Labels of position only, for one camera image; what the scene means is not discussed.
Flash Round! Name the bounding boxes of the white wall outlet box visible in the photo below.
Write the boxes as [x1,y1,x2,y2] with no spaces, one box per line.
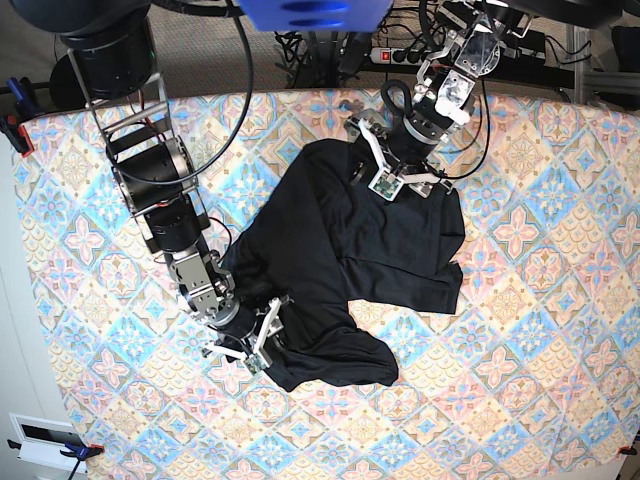
[9,413,83,472]

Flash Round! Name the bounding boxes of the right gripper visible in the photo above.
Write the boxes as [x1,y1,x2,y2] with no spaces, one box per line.
[202,296,291,375]

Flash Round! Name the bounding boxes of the red table clamp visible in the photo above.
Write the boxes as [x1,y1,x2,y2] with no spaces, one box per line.
[0,115,34,158]

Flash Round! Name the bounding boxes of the patterned colourful tablecloth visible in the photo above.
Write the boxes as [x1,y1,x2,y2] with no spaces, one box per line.
[1,96,639,479]

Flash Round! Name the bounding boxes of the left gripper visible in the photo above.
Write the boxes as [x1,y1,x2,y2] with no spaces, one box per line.
[344,112,453,202]

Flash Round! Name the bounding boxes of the black t-shirt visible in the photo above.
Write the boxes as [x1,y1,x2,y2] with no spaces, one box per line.
[223,139,465,391]

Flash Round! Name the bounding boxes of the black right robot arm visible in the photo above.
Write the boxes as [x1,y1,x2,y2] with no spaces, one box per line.
[11,1,288,374]

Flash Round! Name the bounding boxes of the white power strip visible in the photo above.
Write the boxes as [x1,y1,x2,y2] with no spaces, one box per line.
[368,47,430,74]

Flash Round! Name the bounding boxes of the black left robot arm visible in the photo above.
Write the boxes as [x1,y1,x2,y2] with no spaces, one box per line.
[345,1,639,202]

